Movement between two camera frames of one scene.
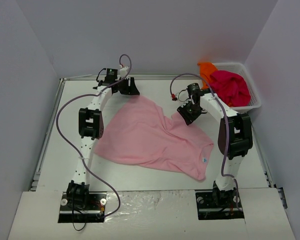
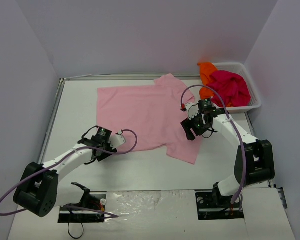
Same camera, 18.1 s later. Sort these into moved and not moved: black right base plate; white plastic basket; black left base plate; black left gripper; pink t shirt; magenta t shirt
Moved: pink t shirt; black left gripper
Not moved: magenta t shirt; black right base plate; white plastic basket; black left base plate
